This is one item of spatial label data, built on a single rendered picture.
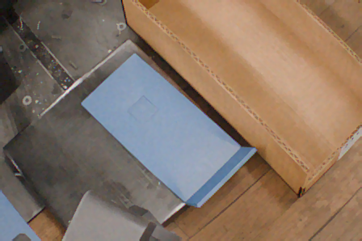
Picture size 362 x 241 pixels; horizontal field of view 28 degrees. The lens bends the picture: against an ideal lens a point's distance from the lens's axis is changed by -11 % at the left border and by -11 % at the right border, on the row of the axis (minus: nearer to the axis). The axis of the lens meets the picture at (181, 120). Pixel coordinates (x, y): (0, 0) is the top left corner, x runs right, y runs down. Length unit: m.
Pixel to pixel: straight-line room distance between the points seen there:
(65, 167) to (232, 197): 0.15
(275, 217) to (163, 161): 0.11
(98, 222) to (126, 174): 0.32
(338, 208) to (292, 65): 0.15
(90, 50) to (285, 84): 0.20
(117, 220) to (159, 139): 0.33
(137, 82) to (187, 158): 0.09
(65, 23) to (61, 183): 0.18
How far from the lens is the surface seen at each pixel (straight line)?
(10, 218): 0.63
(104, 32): 0.78
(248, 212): 0.70
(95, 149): 0.70
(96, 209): 0.38
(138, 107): 0.71
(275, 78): 0.74
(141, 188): 0.69
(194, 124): 0.70
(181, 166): 0.69
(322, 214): 0.70
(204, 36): 0.76
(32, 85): 0.77
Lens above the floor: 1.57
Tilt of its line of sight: 67 degrees down
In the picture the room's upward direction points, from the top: 9 degrees counter-clockwise
